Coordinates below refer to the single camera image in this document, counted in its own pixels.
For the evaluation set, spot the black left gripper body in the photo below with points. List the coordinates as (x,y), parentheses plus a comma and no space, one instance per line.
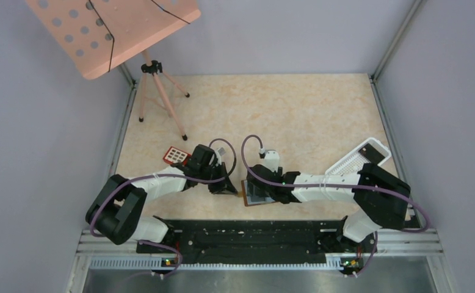
(218,184)

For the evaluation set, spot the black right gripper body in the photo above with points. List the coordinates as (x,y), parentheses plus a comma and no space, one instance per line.
(259,190)

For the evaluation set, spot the black credit card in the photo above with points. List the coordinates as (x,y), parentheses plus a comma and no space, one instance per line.
(371,154)

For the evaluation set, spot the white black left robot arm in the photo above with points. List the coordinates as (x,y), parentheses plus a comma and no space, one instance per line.
(116,212)

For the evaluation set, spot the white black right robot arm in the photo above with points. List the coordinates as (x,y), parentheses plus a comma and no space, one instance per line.
(380,196)

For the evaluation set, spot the red block with white grid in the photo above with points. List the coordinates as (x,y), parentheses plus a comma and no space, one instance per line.
(174,155)

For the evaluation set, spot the white plastic basket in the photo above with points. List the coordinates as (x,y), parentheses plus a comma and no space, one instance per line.
(353,161)

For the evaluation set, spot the pink music stand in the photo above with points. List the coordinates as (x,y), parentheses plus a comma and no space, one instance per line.
(101,35)

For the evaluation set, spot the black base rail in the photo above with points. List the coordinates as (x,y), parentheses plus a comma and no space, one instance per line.
(238,242)

